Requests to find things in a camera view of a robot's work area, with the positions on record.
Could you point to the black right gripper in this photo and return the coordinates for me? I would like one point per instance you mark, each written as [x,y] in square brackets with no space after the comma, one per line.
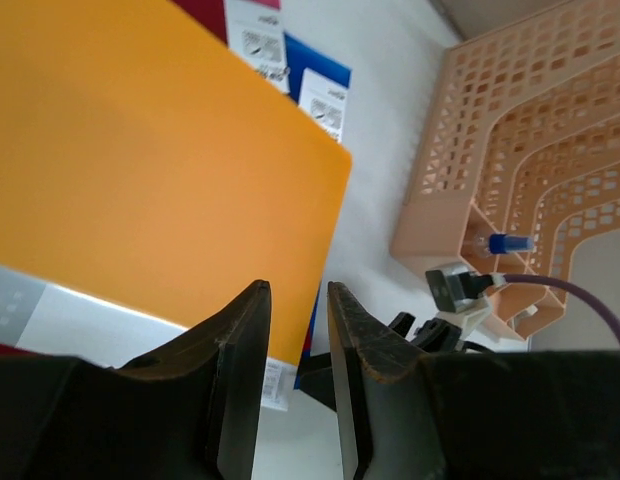
[381,350]

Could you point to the peach plastic desk organizer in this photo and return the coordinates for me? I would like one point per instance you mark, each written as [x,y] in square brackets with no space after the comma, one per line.
[522,138]

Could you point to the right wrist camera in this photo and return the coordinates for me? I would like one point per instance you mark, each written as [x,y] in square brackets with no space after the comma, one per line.
[460,296]

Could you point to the clear blue-capped spray bottle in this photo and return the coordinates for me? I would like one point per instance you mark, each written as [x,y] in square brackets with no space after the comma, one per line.
[500,244]

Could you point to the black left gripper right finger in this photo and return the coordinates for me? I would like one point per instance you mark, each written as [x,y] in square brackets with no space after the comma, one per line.
[530,415]

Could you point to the orange folder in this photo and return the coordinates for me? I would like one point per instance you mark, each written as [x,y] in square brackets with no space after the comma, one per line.
[143,163]

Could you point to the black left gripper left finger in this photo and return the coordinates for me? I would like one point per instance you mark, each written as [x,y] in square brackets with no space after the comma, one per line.
[188,409]

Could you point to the blue folder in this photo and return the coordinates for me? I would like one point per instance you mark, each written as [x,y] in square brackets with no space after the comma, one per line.
[319,87]

